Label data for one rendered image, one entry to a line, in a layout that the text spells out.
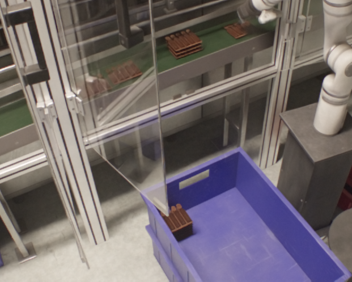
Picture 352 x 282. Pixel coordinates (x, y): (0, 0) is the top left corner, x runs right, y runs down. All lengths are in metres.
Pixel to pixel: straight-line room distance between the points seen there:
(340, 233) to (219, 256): 0.44
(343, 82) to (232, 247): 0.68
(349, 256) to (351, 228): 0.11
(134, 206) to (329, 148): 0.91
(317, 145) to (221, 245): 0.48
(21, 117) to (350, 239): 1.20
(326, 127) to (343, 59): 0.27
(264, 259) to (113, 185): 0.82
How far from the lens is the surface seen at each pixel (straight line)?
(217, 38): 1.69
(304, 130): 1.56
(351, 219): 1.74
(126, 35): 0.82
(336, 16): 1.26
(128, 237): 1.92
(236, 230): 1.67
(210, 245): 1.63
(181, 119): 2.10
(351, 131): 1.60
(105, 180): 2.12
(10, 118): 1.53
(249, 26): 1.74
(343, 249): 1.66
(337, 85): 1.41
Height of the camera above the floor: 1.63
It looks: 45 degrees down
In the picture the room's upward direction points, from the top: 3 degrees counter-clockwise
